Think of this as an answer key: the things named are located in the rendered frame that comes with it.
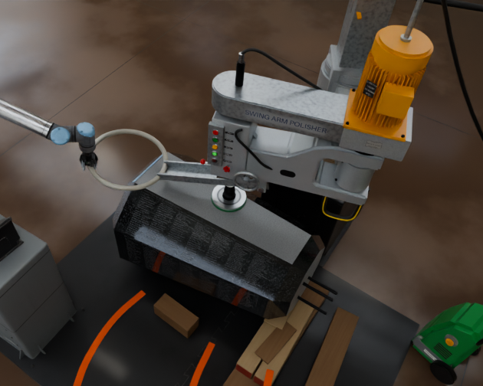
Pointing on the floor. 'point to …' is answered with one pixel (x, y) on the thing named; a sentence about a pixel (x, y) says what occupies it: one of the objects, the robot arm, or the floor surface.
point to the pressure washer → (455, 338)
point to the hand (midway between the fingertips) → (89, 167)
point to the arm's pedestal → (26, 296)
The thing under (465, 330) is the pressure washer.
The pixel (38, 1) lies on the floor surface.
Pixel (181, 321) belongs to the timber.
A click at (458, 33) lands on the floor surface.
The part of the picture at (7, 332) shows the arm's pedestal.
